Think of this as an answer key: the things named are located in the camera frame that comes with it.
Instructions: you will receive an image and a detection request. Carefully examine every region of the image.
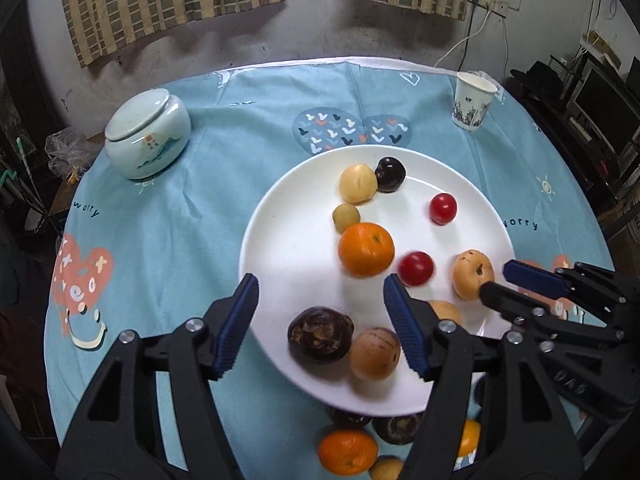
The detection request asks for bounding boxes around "pale green ceramic lidded jar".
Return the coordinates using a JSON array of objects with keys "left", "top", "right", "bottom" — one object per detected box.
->
[{"left": 104, "top": 88, "right": 192, "bottom": 181}]

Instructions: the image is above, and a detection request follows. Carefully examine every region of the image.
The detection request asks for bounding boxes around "yellow-orange round fruit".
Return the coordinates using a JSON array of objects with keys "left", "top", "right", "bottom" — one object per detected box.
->
[{"left": 452, "top": 419, "right": 482, "bottom": 471}]

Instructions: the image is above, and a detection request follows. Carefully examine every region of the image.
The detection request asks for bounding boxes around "printed paper cup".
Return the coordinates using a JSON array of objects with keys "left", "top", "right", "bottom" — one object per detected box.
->
[{"left": 451, "top": 71, "right": 499, "bottom": 132}]

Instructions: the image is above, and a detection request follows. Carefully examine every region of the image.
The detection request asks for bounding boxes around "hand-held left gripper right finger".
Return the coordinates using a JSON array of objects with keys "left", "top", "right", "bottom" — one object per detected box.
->
[{"left": 382, "top": 275, "right": 586, "bottom": 480}]

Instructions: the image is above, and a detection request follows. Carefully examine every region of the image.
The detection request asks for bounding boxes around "white power cable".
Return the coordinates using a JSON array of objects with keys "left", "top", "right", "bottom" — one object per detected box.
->
[{"left": 432, "top": 7, "right": 493, "bottom": 68}]

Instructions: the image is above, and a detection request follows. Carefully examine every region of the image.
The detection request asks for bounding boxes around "dark brown wrinkled fruit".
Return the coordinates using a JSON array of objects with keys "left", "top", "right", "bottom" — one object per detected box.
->
[{"left": 287, "top": 306, "right": 355, "bottom": 364}]

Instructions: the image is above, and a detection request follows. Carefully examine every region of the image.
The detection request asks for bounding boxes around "small cream round fruit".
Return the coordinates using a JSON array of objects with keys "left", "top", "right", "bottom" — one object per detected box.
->
[{"left": 339, "top": 163, "right": 378, "bottom": 205}]

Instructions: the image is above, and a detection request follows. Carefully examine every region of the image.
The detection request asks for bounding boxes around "dark plum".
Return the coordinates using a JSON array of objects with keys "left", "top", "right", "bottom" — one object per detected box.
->
[{"left": 325, "top": 407, "right": 373, "bottom": 431}]

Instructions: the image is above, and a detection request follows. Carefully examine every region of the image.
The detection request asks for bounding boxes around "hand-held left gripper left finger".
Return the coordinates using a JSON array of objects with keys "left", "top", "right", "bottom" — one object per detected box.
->
[{"left": 57, "top": 273, "right": 261, "bottom": 480}]

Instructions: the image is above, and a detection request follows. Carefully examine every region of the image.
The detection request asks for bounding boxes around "clear plastic bag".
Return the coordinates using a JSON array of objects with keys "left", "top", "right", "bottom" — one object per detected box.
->
[{"left": 45, "top": 127, "right": 108, "bottom": 181}]

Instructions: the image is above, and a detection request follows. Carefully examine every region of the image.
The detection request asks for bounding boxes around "small tan longan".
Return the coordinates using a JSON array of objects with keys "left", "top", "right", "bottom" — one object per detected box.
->
[
  {"left": 369, "top": 456, "right": 405, "bottom": 480},
  {"left": 332, "top": 203, "right": 361, "bottom": 233}
]

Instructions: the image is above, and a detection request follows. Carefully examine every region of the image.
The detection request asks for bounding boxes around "black hat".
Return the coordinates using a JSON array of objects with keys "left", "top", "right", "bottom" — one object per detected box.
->
[{"left": 510, "top": 60, "right": 571, "bottom": 98}]

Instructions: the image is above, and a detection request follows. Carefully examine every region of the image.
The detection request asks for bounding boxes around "small black plum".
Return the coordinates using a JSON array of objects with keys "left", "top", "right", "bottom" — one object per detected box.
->
[{"left": 375, "top": 157, "right": 407, "bottom": 194}]

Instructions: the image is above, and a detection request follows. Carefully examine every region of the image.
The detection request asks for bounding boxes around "red cherry tomato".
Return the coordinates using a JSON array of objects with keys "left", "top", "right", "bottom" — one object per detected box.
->
[
  {"left": 429, "top": 193, "right": 458, "bottom": 226},
  {"left": 397, "top": 251, "right": 435, "bottom": 287}
]

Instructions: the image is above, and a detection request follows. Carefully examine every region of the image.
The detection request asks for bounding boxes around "orange tangerine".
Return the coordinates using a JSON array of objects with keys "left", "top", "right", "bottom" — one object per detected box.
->
[
  {"left": 317, "top": 429, "right": 379, "bottom": 477},
  {"left": 338, "top": 222, "right": 395, "bottom": 278}
]

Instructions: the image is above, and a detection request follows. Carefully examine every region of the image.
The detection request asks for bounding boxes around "black monitor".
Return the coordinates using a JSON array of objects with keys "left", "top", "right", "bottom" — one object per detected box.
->
[{"left": 567, "top": 55, "right": 640, "bottom": 156}]

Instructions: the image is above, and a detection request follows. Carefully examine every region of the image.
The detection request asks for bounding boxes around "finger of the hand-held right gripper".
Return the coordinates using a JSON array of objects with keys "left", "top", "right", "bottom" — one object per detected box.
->
[
  {"left": 479, "top": 281, "right": 626, "bottom": 356},
  {"left": 502, "top": 259, "right": 628, "bottom": 331}
]

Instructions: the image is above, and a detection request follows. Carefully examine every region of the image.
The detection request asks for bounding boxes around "white oval plate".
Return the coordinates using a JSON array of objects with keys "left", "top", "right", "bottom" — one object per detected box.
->
[{"left": 239, "top": 145, "right": 517, "bottom": 417}]

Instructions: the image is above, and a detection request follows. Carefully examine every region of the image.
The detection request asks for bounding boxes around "large tan pepino melon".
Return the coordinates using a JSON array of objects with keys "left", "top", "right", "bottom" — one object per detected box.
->
[{"left": 427, "top": 300, "right": 464, "bottom": 328}]

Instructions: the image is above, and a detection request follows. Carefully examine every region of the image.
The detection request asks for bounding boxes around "dark brown passion fruit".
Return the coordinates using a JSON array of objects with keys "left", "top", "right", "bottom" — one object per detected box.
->
[{"left": 374, "top": 414, "right": 421, "bottom": 446}]

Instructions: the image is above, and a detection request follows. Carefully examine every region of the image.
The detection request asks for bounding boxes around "striped tan pepino melon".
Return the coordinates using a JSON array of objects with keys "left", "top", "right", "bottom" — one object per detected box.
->
[{"left": 349, "top": 327, "right": 402, "bottom": 381}]

